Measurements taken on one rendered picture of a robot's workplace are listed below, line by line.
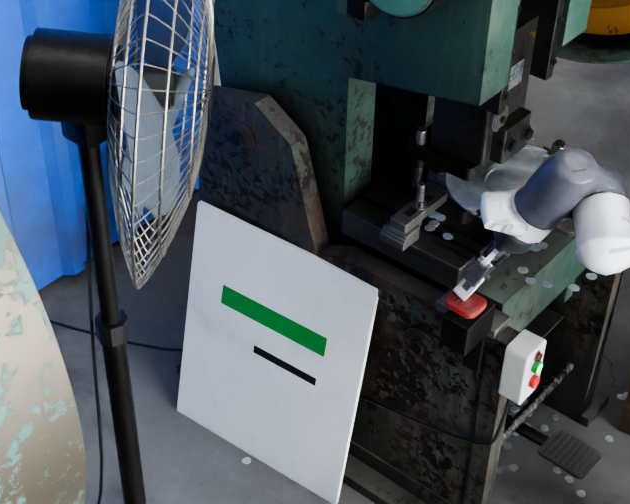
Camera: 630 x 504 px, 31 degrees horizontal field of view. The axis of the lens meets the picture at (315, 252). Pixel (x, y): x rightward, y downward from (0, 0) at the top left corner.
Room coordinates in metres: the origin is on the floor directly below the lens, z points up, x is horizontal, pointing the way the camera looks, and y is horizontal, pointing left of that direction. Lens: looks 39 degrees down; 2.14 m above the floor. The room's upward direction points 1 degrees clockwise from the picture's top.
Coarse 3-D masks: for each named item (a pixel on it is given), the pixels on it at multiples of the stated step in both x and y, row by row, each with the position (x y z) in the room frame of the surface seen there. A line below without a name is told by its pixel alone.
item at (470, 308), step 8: (448, 296) 1.60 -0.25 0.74; (456, 296) 1.60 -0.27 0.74; (472, 296) 1.61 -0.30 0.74; (480, 296) 1.61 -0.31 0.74; (448, 304) 1.58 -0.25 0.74; (456, 304) 1.58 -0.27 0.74; (464, 304) 1.58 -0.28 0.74; (472, 304) 1.58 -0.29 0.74; (480, 304) 1.58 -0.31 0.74; (456, 312) 1.57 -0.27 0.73; (464, 312) 1.56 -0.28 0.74; (472, 312) 1.56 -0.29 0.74; (480, 312) 1.57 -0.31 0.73
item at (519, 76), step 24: (528, 24) 1.97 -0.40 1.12; (528, 48) 1.98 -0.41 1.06; (528, 72) 1.99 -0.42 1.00; (456, 120) 1.93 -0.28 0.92; (480, 120) 1.90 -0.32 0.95; (504, 120) 1.90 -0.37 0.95; (528, 120) 1.95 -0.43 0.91; (432, 144) 1.96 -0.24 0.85; (456, 144) 1.93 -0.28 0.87; (480, 144) 1.89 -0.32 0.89; (504, 144) 1.89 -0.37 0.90
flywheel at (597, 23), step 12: (600, 0) 2.22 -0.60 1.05; (612, 0) 2.20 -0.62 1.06; (624, 0) 2.18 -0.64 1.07; (600, 12) 2.19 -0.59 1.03; (612, 12) 2.18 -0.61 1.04; (624, 12) 2.16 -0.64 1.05; (588, 24) 2.21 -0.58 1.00; (600, 24) 2.19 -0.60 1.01; (612, 24) 2.17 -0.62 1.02; (624, 24) 2.16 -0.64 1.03
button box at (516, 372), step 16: (528, 336) 1.62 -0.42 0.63; (512, 352) 1.58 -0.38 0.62; (528, 352) 1.58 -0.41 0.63; (512, 368) 1.58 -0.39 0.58; (528, 368) 1.57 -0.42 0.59; (512, 384) 1.57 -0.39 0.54; (368, 400) 1.79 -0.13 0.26; (512, 400) 1.57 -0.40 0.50; (448, 432) 1.66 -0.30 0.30; (496, 432) 1.58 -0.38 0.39
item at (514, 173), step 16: (512, 160) 2.00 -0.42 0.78; (528, 160) 2.00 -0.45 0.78; (448, 176) 1.94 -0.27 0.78; (480, 176) 1.94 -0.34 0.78; (496, 176) 1.93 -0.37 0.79; (512, 176) 1.93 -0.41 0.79; (528, 176) 1.94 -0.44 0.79; (464, 192) 1.88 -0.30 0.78; (480, 192) 1.88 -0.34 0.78; (464, 208) 1.83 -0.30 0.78
